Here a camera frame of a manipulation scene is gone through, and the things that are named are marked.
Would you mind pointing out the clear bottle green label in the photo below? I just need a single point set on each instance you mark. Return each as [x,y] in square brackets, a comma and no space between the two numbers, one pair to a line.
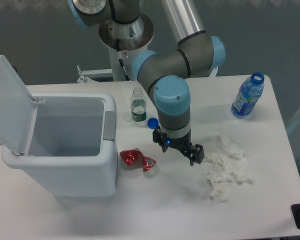
[138,104]

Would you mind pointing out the crumpled white tissue pile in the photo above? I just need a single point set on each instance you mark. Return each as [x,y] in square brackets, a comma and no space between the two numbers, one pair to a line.
[233,167]

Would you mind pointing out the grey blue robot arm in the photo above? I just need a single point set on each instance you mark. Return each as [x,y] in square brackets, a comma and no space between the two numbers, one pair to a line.
[126,30]

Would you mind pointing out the white trash bin lid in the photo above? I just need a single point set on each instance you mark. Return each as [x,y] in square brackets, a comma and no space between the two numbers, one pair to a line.
[18,110]

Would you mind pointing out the crushed red can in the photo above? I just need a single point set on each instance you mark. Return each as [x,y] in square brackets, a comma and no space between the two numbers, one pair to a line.
[132,156]

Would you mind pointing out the blue plastic bottle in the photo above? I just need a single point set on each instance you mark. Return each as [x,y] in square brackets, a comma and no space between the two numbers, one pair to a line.
[249,93]

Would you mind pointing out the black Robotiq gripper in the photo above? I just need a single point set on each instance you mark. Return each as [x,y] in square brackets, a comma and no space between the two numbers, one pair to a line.
[195,153]

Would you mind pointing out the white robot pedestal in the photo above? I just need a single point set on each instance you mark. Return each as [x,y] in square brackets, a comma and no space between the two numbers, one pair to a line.
[121,63]

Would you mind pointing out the white trash bin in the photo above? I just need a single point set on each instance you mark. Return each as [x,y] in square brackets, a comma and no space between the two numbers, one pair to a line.
[73,150]

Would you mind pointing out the blue bottle cap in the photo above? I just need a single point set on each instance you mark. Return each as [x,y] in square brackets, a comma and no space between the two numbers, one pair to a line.
[152,122]

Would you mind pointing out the white bottle cap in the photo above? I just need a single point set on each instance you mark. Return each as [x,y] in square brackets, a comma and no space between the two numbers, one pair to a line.
[127,118]

